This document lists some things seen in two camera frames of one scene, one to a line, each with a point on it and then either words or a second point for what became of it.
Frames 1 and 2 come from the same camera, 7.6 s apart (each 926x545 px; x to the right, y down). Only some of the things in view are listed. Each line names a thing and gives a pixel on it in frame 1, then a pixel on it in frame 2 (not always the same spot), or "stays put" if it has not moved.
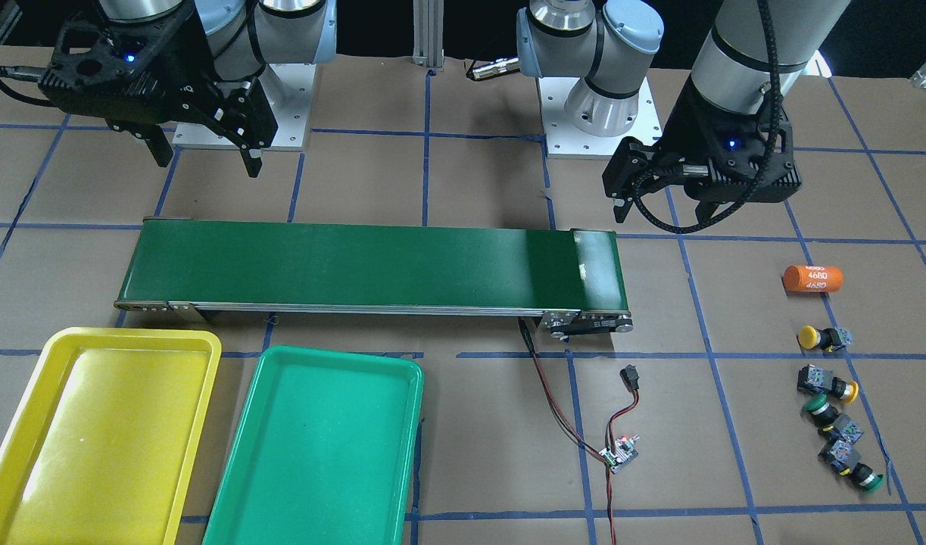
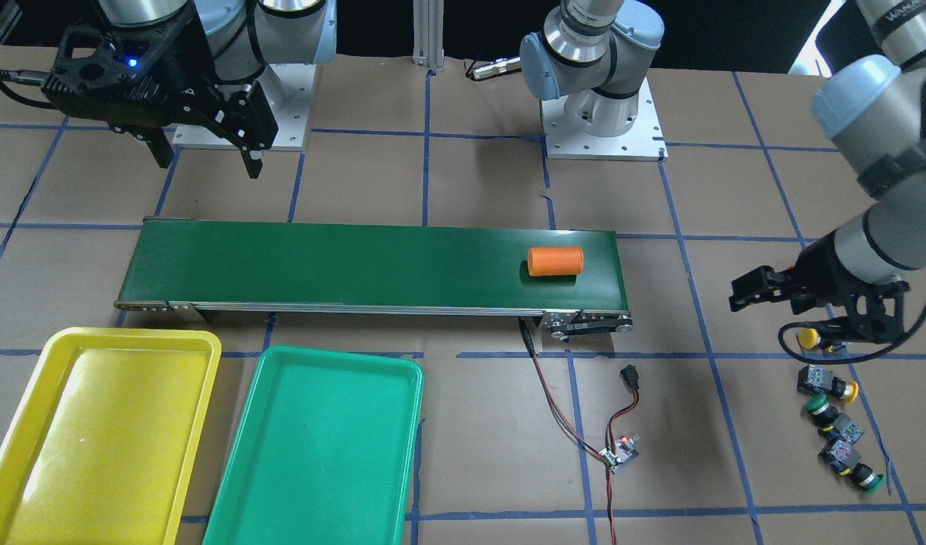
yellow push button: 817,380 stays put
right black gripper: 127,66 stays put
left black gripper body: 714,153 to 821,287
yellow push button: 809,337 stays put
